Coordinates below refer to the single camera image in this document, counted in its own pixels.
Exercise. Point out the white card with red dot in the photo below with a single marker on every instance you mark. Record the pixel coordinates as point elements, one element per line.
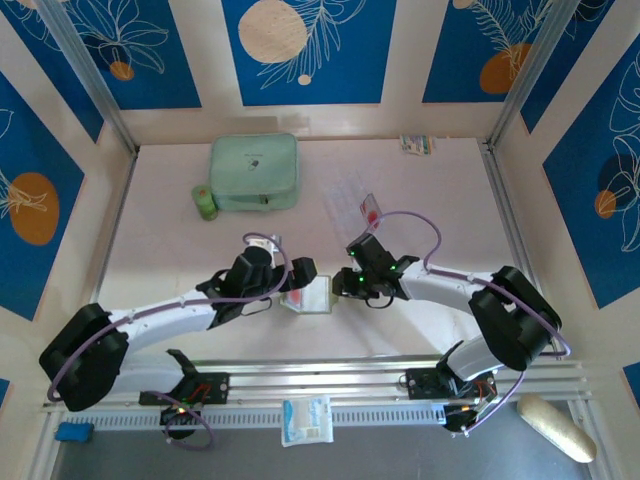
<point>296,298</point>
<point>372,216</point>

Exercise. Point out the green snap card holder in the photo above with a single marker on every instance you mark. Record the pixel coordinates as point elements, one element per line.
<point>317,297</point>

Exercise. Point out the white blue wipes packet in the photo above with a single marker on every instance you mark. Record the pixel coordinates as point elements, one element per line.
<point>306,420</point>

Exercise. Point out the beige cork roller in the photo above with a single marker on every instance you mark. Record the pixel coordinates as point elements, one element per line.
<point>555,427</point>

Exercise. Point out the clear acrylic card stand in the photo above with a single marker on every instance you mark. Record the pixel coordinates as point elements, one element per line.
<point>345,210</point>

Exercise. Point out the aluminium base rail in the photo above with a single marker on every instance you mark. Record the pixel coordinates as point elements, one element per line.
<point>325,380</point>

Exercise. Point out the aluminium frame post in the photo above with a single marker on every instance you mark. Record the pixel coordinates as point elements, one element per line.
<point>530,65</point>
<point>90,65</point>

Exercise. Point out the printed paper packet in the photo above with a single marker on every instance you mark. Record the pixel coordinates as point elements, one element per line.
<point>416,144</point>

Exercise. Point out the aluminium table side rail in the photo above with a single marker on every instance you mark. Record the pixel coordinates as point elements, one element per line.
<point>120,210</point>
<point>497,175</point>

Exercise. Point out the mint green zip pouch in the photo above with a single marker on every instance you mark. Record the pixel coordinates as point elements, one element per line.
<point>252,165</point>

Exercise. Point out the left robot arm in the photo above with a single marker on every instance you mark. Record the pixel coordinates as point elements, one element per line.
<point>165,320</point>

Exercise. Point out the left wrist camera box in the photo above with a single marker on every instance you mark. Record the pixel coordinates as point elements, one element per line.
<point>267,245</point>

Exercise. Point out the blue sponge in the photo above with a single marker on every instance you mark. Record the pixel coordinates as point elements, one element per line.
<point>75,432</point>

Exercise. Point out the green tape roll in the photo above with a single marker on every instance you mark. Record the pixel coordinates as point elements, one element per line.
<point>205,205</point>

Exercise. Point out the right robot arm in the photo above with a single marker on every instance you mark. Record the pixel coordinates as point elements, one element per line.
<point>510,310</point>

